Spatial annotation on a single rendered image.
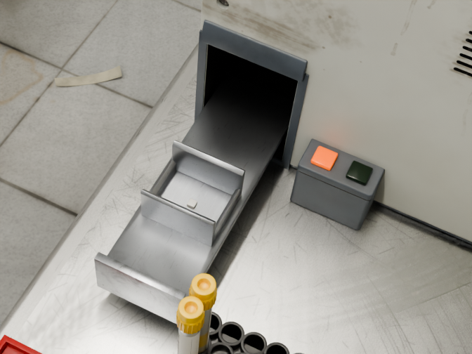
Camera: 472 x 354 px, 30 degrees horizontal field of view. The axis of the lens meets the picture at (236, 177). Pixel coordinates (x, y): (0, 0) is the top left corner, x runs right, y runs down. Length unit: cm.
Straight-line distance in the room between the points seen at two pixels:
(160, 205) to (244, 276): 9
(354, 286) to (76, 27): 144
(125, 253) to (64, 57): 136
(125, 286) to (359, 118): 20
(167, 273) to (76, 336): 8
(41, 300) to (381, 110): 28
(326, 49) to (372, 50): 3
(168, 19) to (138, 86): 21
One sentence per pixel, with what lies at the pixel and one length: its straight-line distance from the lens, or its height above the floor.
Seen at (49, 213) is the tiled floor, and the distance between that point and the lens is 172.
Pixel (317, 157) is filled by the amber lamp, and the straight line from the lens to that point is 65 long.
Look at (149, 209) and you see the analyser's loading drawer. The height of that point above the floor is 93.
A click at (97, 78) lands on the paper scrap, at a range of 191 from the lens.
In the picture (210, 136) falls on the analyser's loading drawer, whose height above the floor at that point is 91.
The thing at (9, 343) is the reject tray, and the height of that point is 88.
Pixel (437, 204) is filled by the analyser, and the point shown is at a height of 91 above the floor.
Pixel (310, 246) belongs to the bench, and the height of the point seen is 87.
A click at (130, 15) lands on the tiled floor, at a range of 204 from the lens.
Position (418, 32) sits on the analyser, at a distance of 56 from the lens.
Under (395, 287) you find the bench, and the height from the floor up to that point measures 87.
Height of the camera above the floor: 145
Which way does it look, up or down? 56 degrees down
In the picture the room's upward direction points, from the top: 8 degrees clockwise
